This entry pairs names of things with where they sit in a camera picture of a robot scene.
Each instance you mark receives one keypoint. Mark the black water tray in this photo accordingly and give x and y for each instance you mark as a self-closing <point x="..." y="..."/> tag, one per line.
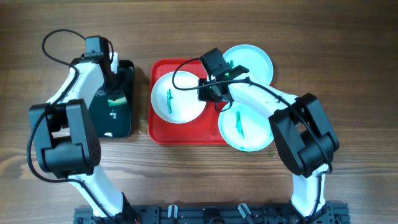
<point x="115" y="121"/>

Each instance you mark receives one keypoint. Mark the light blue plate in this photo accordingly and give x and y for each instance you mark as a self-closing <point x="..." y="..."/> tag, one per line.
<point x="254" y="59"/>
<point x="245" y="129"/>

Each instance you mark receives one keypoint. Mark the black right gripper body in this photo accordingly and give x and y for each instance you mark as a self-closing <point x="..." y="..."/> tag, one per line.
<point x="208" y="94"/>

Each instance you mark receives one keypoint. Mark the red plastic tray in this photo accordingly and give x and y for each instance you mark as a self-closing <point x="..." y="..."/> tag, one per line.
<point x="202" y="130"/>

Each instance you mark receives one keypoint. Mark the green yellow sponge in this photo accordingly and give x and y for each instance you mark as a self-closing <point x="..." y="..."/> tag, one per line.
<point x="118" y="101"/>

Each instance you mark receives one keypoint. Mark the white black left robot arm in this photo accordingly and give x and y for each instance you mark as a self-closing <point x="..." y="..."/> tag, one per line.
<point x="64" y="144"/>

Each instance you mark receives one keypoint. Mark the white plate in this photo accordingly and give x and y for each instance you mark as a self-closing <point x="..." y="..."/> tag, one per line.
<point x="173" y="105"/>

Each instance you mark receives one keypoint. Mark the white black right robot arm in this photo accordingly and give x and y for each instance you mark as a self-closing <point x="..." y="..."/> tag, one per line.
<point x="303" y="135"/>

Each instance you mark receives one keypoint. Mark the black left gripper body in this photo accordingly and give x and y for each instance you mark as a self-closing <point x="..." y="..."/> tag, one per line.
<point x="114" y="85"/>

